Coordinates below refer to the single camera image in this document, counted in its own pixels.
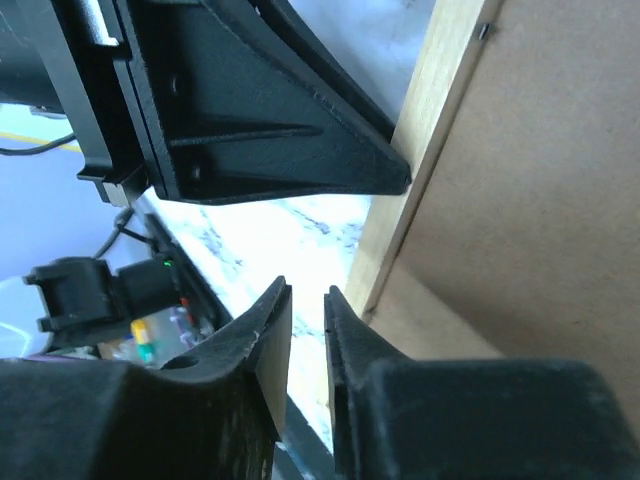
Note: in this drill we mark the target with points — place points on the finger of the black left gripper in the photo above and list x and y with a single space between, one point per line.
285 22
225 112

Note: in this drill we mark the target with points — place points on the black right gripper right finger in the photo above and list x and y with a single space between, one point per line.
398 418

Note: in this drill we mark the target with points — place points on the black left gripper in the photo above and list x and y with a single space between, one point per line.
59 58

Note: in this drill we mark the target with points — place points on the yellow-rimmed whiteboard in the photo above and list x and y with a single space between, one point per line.
35 145

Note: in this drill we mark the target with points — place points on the brown frame backing board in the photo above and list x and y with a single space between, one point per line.
526 239

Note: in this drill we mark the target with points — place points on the light wooden picture frame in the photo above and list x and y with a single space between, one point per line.
454 41

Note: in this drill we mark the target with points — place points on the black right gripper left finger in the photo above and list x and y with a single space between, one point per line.
214 412

